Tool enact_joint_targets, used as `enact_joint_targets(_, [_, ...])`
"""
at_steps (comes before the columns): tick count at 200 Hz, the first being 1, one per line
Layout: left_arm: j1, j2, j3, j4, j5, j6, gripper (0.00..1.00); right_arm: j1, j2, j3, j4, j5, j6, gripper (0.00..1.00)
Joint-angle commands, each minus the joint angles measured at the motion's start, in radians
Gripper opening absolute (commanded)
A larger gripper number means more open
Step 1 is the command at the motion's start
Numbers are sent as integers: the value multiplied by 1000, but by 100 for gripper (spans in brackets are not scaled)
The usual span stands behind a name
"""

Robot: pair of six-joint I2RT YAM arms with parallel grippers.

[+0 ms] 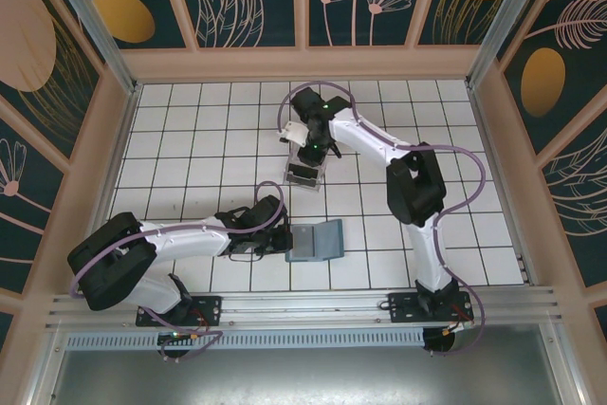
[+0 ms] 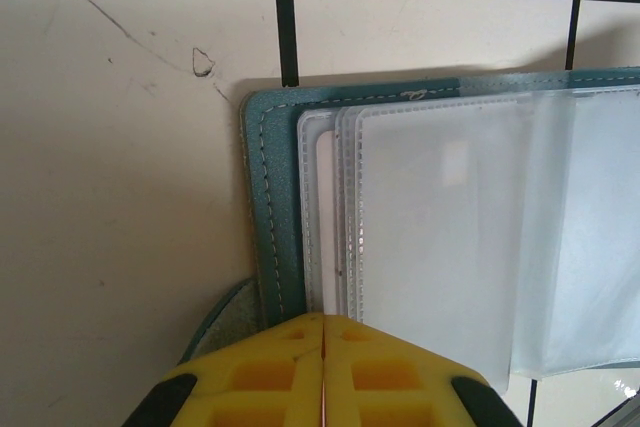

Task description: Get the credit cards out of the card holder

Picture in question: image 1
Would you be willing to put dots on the teal card holder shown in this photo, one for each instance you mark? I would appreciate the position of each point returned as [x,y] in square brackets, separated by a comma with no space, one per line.
[329,239]

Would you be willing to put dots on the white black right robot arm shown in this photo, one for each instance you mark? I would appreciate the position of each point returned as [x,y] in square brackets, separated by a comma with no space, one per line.
[370,137]

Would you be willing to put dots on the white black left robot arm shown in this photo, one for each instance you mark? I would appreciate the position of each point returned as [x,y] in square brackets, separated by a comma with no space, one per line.
[189,239]

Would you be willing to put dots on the clear acrylic card stand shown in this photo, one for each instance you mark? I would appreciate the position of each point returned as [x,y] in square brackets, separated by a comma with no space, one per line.
[324,177]

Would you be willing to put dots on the grey metal sheet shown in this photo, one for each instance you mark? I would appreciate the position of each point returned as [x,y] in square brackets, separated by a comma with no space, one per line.
[303,376]

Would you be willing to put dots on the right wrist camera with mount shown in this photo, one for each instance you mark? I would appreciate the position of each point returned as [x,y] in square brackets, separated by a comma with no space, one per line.
[296,131]

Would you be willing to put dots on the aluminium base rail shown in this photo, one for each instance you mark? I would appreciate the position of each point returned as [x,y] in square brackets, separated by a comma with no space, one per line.
[303,310]

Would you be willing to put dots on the aluminium side rail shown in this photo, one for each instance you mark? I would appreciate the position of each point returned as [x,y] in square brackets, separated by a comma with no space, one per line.
[106,191]

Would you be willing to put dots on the aluminium corner post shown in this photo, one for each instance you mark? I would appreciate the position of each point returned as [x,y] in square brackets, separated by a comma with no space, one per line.
[95,30]
[498,21]

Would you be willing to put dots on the wall panel gold oval feathers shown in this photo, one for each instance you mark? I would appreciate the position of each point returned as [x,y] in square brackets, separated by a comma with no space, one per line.
[545,87]

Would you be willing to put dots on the wall panel with single flower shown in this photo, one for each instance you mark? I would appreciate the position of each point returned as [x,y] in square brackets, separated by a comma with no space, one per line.
[23,215]

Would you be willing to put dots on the wall panel with big beige disc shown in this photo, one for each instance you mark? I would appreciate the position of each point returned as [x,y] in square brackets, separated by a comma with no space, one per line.
[47,68]

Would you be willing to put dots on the wall panel with pink leaves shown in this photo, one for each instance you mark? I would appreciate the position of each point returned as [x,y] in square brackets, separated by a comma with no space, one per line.
[578,196]

